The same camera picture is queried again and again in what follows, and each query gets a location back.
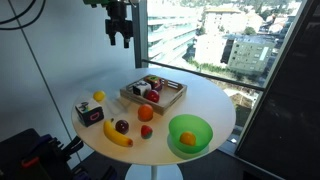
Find black white checkered soft cube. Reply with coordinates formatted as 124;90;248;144
133;80;151;97

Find dark purple toy plum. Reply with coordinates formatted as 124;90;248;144
115;120;129;134

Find black perforated equipment cart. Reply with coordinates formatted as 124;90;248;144
0;128;118;180

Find yellow toy banana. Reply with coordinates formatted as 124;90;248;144
103;119;133;147

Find red toy strawberry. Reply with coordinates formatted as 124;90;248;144
140;125;153;139

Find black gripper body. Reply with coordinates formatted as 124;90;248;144
105;1;133;38

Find orange toy fruit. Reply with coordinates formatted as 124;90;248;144
138;104;153;122

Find wooden tray box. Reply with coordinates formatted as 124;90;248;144
120;74;187;115

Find white round table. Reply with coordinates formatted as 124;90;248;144
72;68;236;180

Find blue white soft cube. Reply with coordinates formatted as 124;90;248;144
75;98;104;127

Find yellow toy lemon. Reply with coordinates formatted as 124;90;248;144
93;90;106;102

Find black cables on wall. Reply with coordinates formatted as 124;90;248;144
0;0;47;32

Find small orange fruit in bowl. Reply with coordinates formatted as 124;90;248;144
180;131;196;146

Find green plastic bowl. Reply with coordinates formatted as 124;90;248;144
168;114;213;154

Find red orange soft cube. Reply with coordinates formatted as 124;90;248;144
145;75;162;91

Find red toy apple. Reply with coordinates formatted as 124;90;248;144
145;90;160;103

